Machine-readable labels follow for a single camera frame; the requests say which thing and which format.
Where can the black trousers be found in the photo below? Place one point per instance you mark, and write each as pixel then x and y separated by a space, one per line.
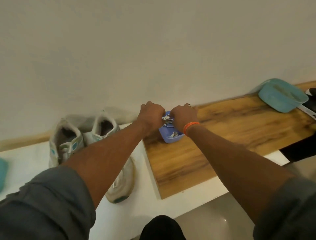
pixel 163 230

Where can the teal plastic container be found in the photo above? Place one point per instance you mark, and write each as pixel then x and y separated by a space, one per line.
pixel 3 173

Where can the large teal basin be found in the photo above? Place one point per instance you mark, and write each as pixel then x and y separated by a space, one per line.
pixel 281 97

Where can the person's left hand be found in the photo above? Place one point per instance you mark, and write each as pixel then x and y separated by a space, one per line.
pixel 150 116

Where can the orange thread wristband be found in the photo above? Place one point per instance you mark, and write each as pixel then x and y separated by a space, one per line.
pixel 190 126

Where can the person's right hand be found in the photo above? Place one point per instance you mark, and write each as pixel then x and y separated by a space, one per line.
pixel 185 117

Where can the worn white sneaker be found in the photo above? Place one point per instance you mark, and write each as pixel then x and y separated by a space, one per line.
pixel 123 185
pixel 65 141

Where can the person's right forearm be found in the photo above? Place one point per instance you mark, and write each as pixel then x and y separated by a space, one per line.
pixel 234 168

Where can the person's left forearm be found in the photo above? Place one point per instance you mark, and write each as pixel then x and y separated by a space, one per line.
pixel 106 160

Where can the black shoe white sole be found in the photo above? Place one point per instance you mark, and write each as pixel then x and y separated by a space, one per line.
pixel 311 103

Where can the black fabric object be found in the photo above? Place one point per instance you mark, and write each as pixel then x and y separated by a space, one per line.
pixel 301 149

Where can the blue plastic container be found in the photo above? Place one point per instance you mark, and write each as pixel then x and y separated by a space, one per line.
pixel 164 138

